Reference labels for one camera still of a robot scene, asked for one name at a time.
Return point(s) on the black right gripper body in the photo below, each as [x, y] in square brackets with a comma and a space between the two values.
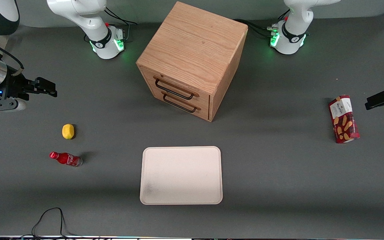
[14, 86]

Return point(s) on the red coke bottle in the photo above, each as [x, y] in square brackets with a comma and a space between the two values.
[66, 159]

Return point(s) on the cream plastic tray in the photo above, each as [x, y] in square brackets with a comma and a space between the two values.
[181, 175]

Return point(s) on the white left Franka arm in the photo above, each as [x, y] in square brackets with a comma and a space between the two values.
[293, 30]

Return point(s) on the red shortbread cookie box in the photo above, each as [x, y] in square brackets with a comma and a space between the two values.
[343, 119]

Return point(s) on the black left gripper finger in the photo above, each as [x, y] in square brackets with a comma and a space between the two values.
[378, 99]

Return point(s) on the yellow lemon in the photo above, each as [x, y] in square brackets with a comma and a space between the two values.
[68, 131]

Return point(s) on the wooden drawer front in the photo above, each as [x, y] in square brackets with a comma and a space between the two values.
[192, 110]
[178, 87]

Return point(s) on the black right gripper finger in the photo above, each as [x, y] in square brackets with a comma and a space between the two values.
[43, 93]
[45, 82]

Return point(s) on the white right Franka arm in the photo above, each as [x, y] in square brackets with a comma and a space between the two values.
[88, 20]

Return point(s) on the wooden two-drawer cabinet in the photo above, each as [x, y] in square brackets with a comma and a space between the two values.
[192, 50]

